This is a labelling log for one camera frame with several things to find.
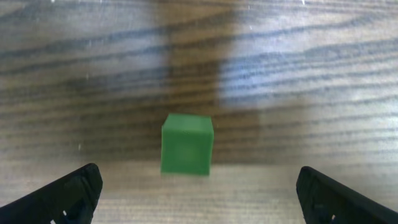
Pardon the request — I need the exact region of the green cube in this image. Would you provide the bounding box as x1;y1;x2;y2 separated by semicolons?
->
160;113;215;177

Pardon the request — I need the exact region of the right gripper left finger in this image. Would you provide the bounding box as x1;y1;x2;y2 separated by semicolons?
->
0;162;104;224

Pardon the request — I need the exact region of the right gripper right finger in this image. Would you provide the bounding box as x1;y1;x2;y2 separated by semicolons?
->
295;166;398;224

